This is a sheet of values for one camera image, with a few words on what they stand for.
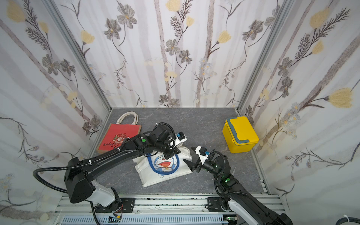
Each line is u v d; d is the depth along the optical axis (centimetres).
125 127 109
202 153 62
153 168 73
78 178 40
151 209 73
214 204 73
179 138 64
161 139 60
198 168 67
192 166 65
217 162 60
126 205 77
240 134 86
